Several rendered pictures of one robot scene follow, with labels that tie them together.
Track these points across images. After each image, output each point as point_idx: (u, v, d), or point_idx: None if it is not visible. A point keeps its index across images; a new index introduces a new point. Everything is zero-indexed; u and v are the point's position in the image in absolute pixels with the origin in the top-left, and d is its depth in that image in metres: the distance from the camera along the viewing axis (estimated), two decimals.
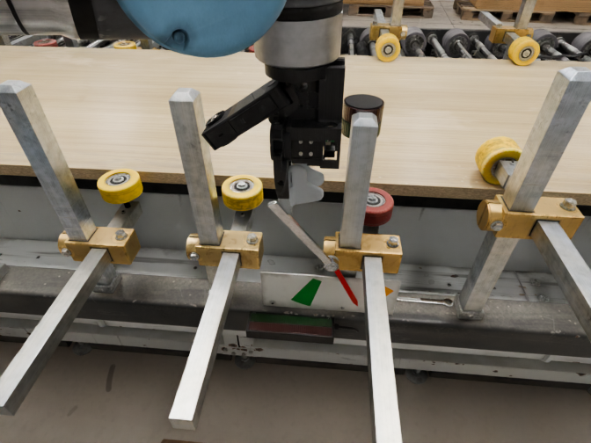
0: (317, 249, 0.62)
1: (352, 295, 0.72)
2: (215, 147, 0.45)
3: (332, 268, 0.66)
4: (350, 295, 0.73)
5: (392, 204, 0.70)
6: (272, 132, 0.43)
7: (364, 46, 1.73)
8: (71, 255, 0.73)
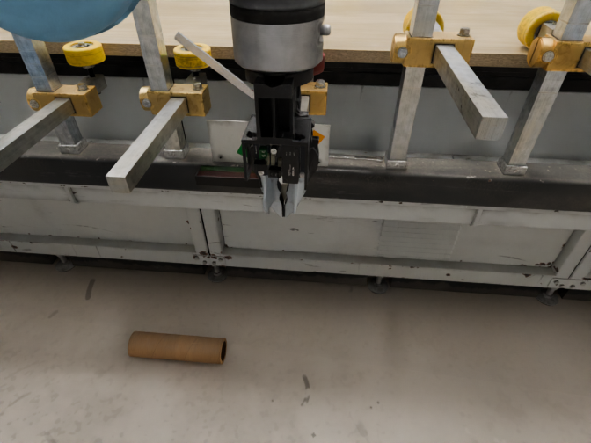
0: (241, 83, 0.71)
1: None
2: None
3: None
4: None
5: (323, 55, 0.79)
6: None
7: None
8: (39, 108, 0.82)
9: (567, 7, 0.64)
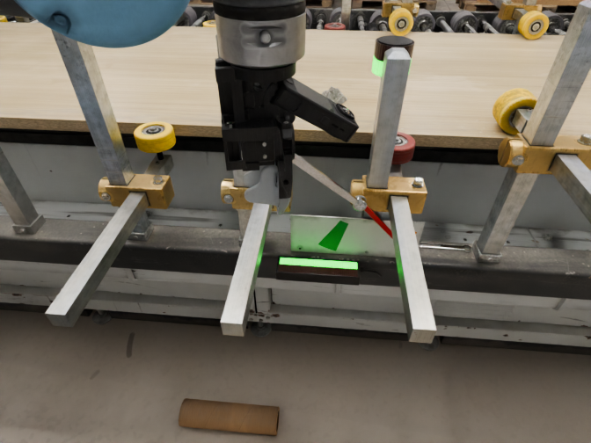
0: (339, 188, 0.66)
1: (390, 232, 0.75)
2: None
3: (361, 206, 0.70)
4: (389, 233, 0.75)
5: (414, 143, 0.76)
6: None
7: (375, 26, 1.77)
8: (110, 200, 0.77)
9: None
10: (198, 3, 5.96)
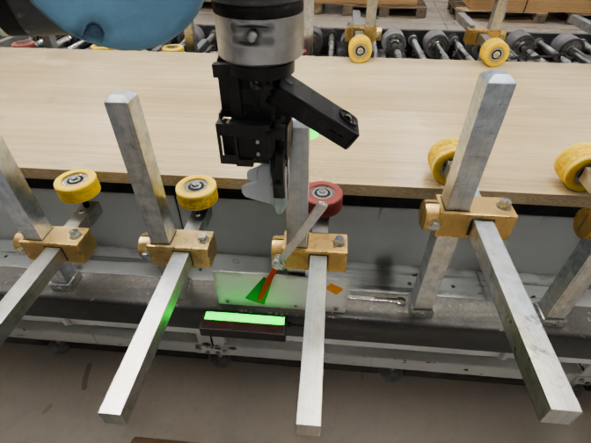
0: (293, 250, 0.62)
1: (263, 292, 0.74)
2: None
3: (278, 267, 0.67)
4: (262, 292, 0.74)
5: (341, 196, 0.73)
6: None
7: (343, 47, 1.74)
8: (26, 254, 0.74)
9: None
10: None
